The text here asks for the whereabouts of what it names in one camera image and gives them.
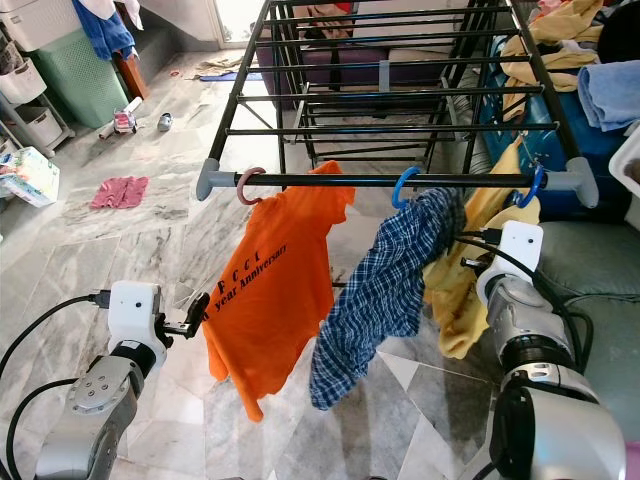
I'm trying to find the orange printed t-shirt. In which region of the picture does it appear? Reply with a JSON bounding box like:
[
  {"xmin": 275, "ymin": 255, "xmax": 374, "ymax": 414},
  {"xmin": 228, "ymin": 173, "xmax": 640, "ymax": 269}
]
[{"xmin": 202, "ymin": 160, "xmax": 356, "ymax": 423}]

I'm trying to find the tan yellow garment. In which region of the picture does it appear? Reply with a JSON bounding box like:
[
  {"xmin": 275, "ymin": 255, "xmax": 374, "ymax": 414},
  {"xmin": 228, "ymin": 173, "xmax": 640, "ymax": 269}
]
[{"xmin": 500, "ymin": 0, "xmax": 606, "ymax": 96}]

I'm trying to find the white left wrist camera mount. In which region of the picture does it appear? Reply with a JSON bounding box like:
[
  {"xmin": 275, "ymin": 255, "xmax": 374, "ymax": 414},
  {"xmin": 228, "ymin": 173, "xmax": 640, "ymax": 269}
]
[{"xmin": 108, "ymin": 282, "xmax": 164, "ymax": 366}]

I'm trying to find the grey green sofa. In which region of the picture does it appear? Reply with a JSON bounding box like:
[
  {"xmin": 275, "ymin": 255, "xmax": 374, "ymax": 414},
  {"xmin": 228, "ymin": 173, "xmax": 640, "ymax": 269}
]
[{"xmin": 540, "ymin": 215, "xmax": 640, "ymax": 451}]

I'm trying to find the blue edged floor mat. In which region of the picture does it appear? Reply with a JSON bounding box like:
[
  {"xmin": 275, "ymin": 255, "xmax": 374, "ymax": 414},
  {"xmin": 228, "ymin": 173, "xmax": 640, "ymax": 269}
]
[{"xmin": 198, "ymin": 55, "xmax": 261, "ymax": 83}]

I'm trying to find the blue plaid shirt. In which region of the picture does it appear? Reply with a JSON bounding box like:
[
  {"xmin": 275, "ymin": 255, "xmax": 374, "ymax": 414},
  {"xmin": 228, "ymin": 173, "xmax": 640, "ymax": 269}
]
[{"xmin": 310, "ymin": 187, "xmax": 466, "ymax": 411}]

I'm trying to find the light blue towel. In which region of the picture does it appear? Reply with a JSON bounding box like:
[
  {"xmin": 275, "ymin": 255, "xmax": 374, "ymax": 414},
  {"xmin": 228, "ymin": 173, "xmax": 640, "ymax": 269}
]
[{"xmin": 575, "ymin": 60, "xmax": 640, "ymax": 133}]

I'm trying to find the blue hanging garment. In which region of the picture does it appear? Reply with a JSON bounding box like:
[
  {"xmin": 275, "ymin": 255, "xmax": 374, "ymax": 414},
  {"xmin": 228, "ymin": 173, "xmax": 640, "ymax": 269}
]
[{"xmin": 75, "ymin": 0, "xmax": 139, "ymax": 63}]

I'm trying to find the teal blue bag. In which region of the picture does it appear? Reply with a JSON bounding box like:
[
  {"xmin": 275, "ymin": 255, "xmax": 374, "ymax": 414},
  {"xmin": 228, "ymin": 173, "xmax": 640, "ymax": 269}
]
[{"xmin": 480, "ymin": 60, "xmax": 631, "ymax": 216}]

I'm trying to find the blue plastic hanger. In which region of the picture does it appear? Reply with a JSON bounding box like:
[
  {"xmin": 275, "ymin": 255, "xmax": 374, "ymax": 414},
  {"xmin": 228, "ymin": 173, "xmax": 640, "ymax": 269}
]
[
  {"xmin": 392, "ymin": 165, "xmax": 423, "ymax": 211},
  {"xmin": 515, "ymin": 163, "xmax": 548, "ymax": 209}
]

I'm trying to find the green laundry bin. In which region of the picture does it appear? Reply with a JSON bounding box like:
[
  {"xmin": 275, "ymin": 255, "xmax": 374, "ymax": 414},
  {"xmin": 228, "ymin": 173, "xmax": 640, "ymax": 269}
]
[{"xmin": 28, "ymin": 30, "xmax": 131, "ymax": 129}]

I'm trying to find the pink floor rag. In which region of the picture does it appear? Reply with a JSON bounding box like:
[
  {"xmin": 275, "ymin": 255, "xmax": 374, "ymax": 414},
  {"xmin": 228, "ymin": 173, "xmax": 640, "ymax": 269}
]
[{"xmin": 90, "ymin": 177, "xmax": 149, "ymax": 209}]

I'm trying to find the small pink white toy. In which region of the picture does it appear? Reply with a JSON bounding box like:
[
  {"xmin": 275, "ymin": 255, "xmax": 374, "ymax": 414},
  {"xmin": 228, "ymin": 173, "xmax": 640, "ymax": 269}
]
[{"xmin": 112, "ymin": 98, "xmax": 143, "ymax": 136}]

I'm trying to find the white drawer shelf unit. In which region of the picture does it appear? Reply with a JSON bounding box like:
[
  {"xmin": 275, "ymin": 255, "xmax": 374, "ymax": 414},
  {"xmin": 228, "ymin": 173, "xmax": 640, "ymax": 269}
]
[{"xmin": 0, "ymin": 0, "xmax": 81, "ymax": 151}]

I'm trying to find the brown wooden board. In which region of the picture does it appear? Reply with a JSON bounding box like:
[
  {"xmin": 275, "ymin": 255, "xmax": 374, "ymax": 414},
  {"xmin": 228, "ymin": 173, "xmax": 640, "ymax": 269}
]
[{"xmin": 115, "ymin": 55, "xmax": 149, "ymax": 101}]

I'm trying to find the pink hanger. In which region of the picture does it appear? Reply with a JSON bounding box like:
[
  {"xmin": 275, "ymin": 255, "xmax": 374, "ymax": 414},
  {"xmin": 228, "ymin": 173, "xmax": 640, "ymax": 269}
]
[{"xmin": 235, "ymin": 167, "xmax": 266, "ymax": 208}]

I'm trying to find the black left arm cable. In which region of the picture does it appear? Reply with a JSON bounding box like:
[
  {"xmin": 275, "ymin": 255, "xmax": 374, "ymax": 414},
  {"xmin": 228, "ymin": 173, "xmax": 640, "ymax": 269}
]
[{"xmin": 5, "ymin": 378, "xmax": 86, "ymax": 479}]

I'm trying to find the black clothes drying rack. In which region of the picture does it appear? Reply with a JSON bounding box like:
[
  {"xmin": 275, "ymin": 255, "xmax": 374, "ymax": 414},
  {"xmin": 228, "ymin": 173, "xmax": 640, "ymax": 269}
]
[{"xmin": 197, "ymin": 0, "xmax": 601, "ymax": 209}]

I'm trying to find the white plastic storage box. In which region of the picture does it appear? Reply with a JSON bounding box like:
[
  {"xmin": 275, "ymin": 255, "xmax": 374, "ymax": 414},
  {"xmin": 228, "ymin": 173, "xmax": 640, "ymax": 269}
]
[{"xmin": 622, "ymin": 125, "xmax": 640, "ymax": 196}]

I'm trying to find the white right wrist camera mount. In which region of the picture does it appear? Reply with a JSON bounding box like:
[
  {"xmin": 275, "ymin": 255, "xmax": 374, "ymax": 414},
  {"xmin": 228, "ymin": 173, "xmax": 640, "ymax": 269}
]
[{"xmin": 478, "ymin": 220, "xmax": 546, "ymax": 301}]

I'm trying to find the white hanging garment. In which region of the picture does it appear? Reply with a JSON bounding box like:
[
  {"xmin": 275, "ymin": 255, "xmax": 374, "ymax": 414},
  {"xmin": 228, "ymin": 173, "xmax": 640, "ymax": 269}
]
[{"xmin": 95, "ymin": 0, "xmax": 143, "ymax": 31}]

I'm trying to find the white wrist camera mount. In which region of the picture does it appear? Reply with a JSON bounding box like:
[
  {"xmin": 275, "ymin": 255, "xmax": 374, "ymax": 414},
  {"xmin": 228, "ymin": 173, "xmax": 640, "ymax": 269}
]
[
  {"xmin": 478, "ymin": 220, "xmax": 546, "ymax": 301},
  {"xmin": 108, "ymin": 282, "xmax": 164, "ymax": 366}
]

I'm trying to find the purple sofa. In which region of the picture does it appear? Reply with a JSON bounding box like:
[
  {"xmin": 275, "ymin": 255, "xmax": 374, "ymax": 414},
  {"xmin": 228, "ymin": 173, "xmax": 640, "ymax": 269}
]
[{"xmin": 255, "ymin": 20, "xmax": 491, "ymax": 96}]

